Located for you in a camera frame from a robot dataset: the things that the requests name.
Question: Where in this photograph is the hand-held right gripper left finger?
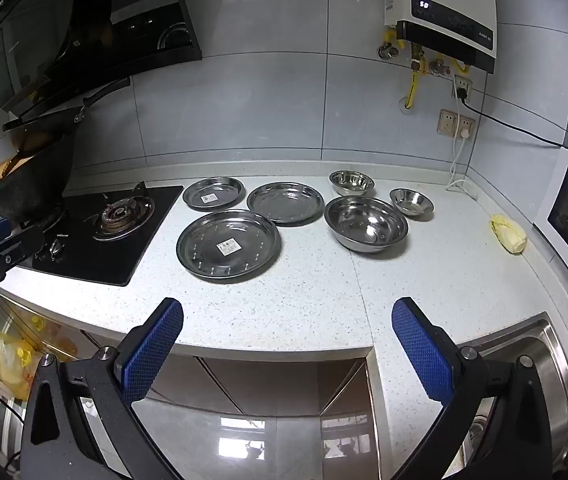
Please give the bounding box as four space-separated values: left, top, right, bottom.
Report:
18 297 185 480

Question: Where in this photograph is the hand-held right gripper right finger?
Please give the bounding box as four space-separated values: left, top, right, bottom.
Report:
390 296 554 480

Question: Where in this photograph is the large steel bowl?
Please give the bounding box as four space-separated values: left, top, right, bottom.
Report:
324 196 410 254

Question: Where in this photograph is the shallow small steel bowl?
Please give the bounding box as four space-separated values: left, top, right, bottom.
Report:
389 188 436 217

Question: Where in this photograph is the black wok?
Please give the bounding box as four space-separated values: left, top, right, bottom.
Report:
0 132 78 224

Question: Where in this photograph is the yellow plastic bag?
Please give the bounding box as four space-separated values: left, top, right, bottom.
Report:
0 316 48 402

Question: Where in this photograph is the black glass gas stove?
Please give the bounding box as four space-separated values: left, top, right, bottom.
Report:
16 185 185 287

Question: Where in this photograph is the stove burner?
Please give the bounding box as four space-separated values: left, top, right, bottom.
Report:
86 195 156 242

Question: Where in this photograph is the large steel plate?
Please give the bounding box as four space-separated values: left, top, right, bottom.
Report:
176 209 283 282

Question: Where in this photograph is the black frying pan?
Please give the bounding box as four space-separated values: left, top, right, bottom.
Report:
3 77 131 133

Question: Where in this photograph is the steel sink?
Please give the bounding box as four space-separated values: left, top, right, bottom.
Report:
456 312 568 480

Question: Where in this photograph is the napa cabbage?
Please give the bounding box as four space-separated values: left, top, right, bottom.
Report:
489 214 529 255

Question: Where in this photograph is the small steel plate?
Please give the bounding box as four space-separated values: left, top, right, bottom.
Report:
182 176 246 211

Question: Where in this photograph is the deep small steel bowl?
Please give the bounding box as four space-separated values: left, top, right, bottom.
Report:
328 170 376 197

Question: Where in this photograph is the medium steel plate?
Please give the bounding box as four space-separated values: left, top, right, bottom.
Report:
246 181 325 225

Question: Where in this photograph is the black range hood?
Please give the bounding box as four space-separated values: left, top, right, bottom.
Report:
0 0 203 112

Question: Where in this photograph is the white power cable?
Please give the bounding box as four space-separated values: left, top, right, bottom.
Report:
446 130 479 196

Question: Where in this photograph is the wall socket with white plug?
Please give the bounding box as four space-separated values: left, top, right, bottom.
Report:
437 109 476 141

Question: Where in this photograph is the black power cable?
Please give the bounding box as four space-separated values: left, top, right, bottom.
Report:
456 87 567 150

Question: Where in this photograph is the yellow gas hose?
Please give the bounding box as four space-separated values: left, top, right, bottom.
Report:
403 57 426 111

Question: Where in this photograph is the wall socket with black plug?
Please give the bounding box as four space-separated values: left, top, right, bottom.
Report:
451 75 474 102

